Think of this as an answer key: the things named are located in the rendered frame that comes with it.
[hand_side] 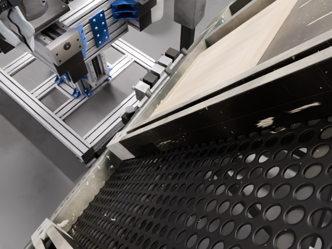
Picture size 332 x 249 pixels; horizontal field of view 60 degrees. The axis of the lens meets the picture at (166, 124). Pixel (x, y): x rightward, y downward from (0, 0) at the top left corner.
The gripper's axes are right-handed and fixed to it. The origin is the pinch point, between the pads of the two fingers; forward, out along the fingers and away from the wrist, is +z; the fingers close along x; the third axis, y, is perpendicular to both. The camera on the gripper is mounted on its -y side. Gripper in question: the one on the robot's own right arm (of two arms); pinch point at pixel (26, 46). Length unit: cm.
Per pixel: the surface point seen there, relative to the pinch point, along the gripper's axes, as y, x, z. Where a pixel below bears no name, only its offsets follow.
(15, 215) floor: -99, -43, 97
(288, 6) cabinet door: 31, 52, 18
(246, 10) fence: 7, 68, 28
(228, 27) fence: -2, 67, 34
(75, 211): -3.4, -17.0, 46.4
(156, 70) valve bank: -32, 48, 46
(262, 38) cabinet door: 32, 38, 19
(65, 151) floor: -108, 4, 92
